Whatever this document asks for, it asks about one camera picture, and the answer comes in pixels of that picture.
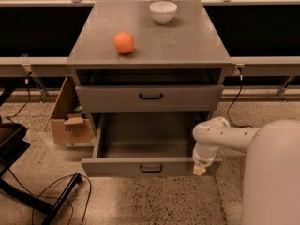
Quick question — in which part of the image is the orange fruit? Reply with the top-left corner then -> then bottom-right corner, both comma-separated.
113,32 -> 135,54

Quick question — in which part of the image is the black adapter cable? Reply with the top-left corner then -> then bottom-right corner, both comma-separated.
226,73 -> 254,128

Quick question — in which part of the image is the grey drawer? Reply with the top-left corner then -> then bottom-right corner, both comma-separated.
82,112 -> 209,177
76,85 -> 223,113

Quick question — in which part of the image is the white ceramic bowl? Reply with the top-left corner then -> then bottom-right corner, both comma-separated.
149,1 -> 177,24

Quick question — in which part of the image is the brown cardboard box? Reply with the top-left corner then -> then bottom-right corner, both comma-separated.
51,75 -> 94,144

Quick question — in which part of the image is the black chair frame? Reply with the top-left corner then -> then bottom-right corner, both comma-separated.
0,91 -> 84,225

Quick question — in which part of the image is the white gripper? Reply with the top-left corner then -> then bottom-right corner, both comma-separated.
192,143 -> 217,176

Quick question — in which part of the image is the grey top drawer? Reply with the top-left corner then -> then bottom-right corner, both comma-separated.
76,85 -> 223,113

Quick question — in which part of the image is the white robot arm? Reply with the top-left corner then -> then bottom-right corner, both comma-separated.
192,117 -> 300,225

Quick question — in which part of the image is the black floor cable left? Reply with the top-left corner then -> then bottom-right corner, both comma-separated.
6,167 -> 93,225

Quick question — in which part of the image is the black wall cable left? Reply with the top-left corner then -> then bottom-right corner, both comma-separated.
5,71 -> 34,122

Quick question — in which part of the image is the grey drawer cabinet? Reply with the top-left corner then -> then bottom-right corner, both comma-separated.
67,0 -> 234,124

